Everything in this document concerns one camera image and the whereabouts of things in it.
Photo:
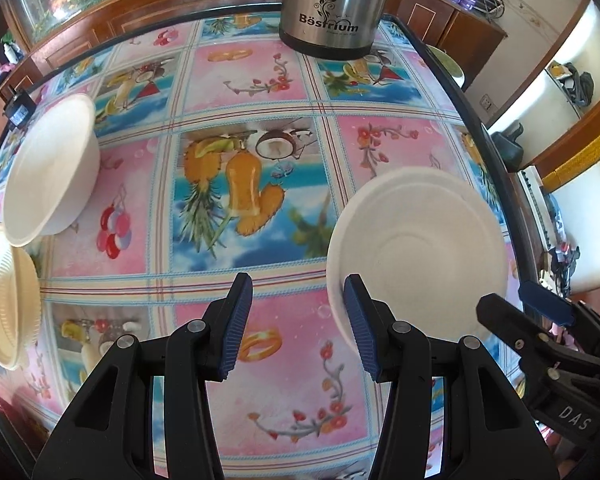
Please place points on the printed fruit tablecloth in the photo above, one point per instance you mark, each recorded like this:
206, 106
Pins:
290, 185

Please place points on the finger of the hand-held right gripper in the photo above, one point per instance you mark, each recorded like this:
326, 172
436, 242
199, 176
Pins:
547, 302
505, 320

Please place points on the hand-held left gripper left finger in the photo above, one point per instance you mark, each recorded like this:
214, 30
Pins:
237, 330

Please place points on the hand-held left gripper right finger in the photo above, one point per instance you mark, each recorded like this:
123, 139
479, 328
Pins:
360, 330

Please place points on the beige ribbed plastic bowl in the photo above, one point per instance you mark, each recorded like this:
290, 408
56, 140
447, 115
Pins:
5, 300

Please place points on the white bottle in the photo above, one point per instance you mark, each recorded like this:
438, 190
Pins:
11, 52

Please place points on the wall socket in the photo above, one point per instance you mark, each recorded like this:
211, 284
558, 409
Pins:
487, 103

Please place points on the dark bag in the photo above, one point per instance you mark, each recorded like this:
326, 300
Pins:
572, 82

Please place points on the small black motor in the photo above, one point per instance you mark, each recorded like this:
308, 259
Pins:
20, 107

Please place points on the wooden fish tank stand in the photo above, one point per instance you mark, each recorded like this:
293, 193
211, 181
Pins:
145, 20

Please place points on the wooden side cabinet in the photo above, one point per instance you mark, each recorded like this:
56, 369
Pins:
445, 25

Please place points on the low wooden cabinet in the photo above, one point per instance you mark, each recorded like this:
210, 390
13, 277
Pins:
5, 95

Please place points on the large white paper bowl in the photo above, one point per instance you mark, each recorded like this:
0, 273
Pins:
45, 170

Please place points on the black seat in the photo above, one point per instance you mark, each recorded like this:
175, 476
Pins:
510, 147

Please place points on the stainless steel thermos jug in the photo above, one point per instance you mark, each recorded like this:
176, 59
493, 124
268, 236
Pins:
330, 0

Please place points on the round pale stool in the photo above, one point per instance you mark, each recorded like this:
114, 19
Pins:
447, 62

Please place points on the white slatted rack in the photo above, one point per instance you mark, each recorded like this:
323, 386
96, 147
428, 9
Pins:
540, 205

